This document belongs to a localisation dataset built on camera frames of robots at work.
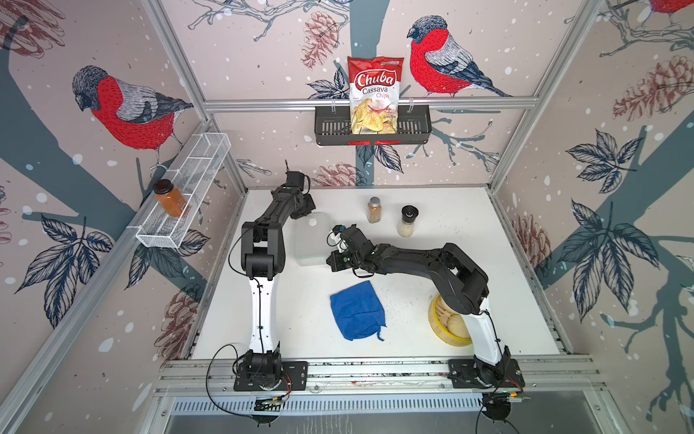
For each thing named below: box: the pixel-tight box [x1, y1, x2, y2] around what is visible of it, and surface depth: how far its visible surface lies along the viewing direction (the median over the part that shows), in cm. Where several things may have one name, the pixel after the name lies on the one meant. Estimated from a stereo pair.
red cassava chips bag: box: [347, 56, 404, 135], surface depth 87 cm
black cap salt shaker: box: [398, 204, 420, 238], surface depth 100 cm
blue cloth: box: [329, 280, 387, 342], surface depth 87 cm
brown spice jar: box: [366, 196, 383, 224], surface depth 107 cm
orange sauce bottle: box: [152, 179, 188, 217], surface depth 68 cm
